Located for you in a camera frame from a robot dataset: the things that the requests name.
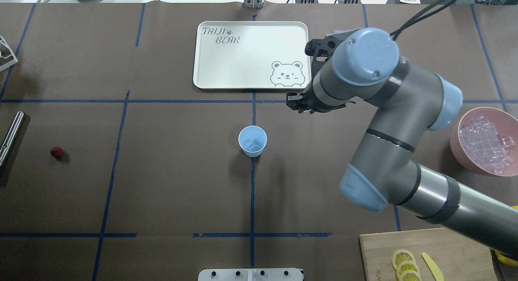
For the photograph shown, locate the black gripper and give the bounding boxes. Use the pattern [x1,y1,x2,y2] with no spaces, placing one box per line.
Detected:
[286,87,348,114]

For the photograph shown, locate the red strawberry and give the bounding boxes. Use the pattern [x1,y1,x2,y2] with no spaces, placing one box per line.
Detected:
[50,146,64,159]

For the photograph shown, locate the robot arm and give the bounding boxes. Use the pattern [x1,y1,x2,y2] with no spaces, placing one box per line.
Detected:
[286,28,518,260]

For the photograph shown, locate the light blue plastic cup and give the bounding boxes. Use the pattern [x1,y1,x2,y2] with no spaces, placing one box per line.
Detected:
[238,125,267,158]

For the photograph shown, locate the pile of clear ice cubes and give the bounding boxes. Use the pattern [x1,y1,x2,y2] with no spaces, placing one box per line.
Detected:
[459,116,517,176]

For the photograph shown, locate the white cup rack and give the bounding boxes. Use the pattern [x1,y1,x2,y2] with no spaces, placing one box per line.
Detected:
[0,36,18,71]

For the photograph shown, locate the cream bear tray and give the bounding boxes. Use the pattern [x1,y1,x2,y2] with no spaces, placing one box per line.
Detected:
[193,21,311,90]

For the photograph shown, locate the lemon slice top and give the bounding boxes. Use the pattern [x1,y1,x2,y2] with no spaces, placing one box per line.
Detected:
[391,249,416,270]

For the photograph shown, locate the lemon slice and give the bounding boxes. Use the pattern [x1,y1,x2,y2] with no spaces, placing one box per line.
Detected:
[398,270,422,281]
[396,261,420,279]
[391,249,416,270]

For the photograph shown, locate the pink bowl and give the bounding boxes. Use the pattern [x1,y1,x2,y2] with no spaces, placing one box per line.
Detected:
[450,107,517,177]

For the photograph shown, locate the yellow plastic knife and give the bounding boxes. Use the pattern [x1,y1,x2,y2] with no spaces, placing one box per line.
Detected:
[421,253,445,281]

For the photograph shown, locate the bamboo cutting board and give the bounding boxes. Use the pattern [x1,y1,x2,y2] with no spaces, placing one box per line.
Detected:
[359,228,497,281]

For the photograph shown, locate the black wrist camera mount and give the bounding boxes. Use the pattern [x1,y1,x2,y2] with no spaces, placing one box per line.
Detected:
[304,29,358,59]

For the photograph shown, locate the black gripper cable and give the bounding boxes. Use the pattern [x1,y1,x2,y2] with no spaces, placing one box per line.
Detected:
[389,0,461,41]

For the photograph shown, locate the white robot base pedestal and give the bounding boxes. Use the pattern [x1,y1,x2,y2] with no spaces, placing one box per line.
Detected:
[197,268,305,281]

